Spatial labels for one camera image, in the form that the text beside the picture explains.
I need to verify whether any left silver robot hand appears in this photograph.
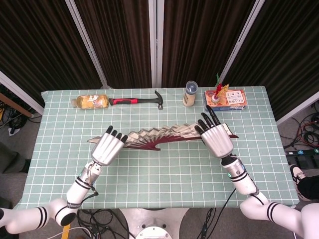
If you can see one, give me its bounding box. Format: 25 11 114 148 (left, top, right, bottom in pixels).
90 125 129 167

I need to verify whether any colourful feather shuttlecock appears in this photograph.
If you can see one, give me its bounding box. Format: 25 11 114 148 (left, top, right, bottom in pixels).
210 73 229 104

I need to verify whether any green checked tablecloth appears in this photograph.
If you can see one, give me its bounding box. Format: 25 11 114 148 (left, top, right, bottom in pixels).
18 85 300 210

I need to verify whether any blue orange tissue box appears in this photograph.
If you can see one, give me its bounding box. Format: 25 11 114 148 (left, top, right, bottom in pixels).
204 89 246 112

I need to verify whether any red black claw hammer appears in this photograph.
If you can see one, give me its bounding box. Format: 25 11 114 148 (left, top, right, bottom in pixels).
108 90 164 110

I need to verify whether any black trouser leg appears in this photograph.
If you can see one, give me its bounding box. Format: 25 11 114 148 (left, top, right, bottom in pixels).
298 175 319 200

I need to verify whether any white double partition frame post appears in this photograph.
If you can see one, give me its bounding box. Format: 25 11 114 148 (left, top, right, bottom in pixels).
149 0 164 88

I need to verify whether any brown wooden bar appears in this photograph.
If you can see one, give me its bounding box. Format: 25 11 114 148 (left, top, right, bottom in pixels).
0 93 33 118

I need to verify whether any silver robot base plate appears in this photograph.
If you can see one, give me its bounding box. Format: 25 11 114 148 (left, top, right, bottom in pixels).
119 208 190 239

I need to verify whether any plastic tea bottle floral label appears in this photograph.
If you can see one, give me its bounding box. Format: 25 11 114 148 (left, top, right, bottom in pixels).
71 94 110 110

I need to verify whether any red paper folding fan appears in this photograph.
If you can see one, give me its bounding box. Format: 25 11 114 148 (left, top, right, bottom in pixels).
87 121 239 152

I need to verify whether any black floor cable tangle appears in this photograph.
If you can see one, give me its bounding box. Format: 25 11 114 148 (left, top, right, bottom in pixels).
281 104 319 150
74 208 137 239

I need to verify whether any mayonnaise squeeze bottle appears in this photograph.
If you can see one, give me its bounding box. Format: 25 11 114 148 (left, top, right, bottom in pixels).
183 81 199 107

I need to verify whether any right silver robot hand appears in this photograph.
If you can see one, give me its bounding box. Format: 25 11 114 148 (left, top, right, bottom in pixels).
194 105 235 159

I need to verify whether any white sneaker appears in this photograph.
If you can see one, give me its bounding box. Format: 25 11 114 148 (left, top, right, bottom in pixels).
290 165 312 202

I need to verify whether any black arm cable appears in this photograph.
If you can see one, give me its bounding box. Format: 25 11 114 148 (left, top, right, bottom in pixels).
198 188 237 239

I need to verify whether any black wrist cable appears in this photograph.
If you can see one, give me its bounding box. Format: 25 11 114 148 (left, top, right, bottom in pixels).
86 168 100 199

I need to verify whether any dark corrugated partition panel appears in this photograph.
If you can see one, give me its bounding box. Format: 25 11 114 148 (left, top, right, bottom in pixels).
0 0 103 108
161 0 257 88
225 0 319 120
74 0 153 89

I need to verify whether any black power strip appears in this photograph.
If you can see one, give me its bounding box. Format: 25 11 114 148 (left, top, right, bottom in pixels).
285 148 319 157

